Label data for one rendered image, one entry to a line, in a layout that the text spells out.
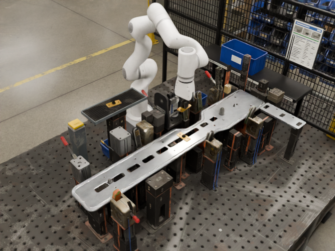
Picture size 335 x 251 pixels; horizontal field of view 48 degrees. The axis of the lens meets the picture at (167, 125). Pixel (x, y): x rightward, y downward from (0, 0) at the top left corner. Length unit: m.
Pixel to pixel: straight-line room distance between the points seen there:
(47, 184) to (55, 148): 0.33
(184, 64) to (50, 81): 3.04
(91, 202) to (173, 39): 0.88
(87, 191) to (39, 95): 2.70
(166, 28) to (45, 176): 1.18
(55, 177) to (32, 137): 1.50
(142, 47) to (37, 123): 2.05
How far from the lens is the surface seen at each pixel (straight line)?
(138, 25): 2.13
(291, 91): 2.67
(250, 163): 2.49
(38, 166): 2.52
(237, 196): 2.29
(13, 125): 4.08
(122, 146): 2.02
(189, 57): 1.79
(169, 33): 1.91
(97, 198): 1.85
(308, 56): 2.70
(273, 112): 2.48
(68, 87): 4.52
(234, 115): 2.38
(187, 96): 1.91
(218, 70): 2.42
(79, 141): 2.07
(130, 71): 2.39
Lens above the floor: 2.40
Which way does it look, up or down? 38 degrees down
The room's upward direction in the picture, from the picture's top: 2 degrees clockwise
